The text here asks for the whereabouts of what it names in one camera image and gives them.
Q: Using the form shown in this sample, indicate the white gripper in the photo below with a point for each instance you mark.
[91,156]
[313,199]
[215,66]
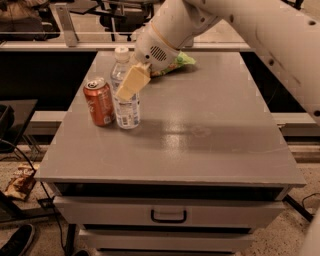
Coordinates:
[151,46]

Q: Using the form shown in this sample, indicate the clear plastic water bottle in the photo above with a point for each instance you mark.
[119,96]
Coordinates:
[127,112]

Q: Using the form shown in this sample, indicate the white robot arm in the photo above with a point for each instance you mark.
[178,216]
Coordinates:
[286,40]

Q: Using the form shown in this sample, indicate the orange soda can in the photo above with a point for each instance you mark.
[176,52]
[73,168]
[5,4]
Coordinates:
[99,100]

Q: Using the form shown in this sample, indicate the green chip bag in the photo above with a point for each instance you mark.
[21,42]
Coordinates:
[181,60]

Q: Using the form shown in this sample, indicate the black office chair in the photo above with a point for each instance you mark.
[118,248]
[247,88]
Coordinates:
[118,17]

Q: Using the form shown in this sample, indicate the grey drawer cabinet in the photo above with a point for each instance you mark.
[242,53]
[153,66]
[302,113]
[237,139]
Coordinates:
[205,133]

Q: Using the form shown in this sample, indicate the black side table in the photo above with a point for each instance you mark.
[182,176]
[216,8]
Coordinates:
[15,117]

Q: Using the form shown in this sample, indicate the crumpled brown snack bag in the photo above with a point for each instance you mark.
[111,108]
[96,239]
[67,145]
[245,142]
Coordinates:
[22,182]

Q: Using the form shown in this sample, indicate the lower grey drawer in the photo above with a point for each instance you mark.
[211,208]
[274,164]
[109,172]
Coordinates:
[166,241]

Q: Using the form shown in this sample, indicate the black shoe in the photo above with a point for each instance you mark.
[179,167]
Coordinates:
[19,242]

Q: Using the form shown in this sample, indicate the left metal railing bracket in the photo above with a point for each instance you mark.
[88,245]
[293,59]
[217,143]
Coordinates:
[70,36]

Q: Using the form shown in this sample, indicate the top drawer with handle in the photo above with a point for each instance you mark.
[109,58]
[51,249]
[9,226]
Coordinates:
[168,212]

